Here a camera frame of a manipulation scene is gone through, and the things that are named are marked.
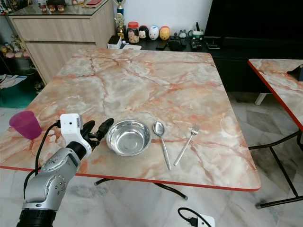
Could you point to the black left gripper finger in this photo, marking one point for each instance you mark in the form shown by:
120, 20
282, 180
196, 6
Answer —
106, 126
88, 127

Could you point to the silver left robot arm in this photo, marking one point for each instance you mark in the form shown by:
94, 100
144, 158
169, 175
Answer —
49, 182

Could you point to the stainless steel bowl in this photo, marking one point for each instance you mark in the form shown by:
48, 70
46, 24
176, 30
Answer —
128, 137

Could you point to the stainless steel spoon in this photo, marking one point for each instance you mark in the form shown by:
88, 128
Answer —
159, 128

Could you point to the purple plastic cup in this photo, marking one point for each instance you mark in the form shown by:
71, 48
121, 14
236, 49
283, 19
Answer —
25, 125

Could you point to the green storage bin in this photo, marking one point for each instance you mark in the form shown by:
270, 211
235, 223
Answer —
16, 94

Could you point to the stainless steel fork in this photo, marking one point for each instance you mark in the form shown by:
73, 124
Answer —
186, 145

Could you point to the light wooden cabinet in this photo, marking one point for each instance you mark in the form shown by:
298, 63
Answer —
61, 42

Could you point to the red lidded clear jar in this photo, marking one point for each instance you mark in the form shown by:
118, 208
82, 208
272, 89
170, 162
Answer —
133, 33

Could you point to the black and white figurine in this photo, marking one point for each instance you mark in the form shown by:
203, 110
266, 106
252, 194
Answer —
143, 33

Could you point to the white round figurine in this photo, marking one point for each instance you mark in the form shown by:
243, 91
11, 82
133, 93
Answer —
153, 32

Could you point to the gold trophy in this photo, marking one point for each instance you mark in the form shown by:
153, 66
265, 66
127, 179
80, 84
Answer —
120, 21

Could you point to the yellow round figurine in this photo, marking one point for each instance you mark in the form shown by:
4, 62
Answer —
164, 33

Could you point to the red pouch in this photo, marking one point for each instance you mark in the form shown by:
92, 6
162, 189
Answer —
93, 3

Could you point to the green and white mug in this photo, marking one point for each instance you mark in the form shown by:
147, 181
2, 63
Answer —
197, 39

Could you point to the grey white table leg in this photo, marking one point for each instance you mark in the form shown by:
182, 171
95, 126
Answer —
260, 98

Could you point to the black television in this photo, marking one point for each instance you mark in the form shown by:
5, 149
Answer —
253, 19

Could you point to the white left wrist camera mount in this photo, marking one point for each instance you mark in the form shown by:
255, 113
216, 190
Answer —
72, 126

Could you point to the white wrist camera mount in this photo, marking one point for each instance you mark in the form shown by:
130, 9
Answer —
72, 126
206, 221

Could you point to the black metal table leg frame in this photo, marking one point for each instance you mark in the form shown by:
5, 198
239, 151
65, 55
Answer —
165, 192

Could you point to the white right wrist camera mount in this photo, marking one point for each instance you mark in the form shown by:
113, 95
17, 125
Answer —
206, 221

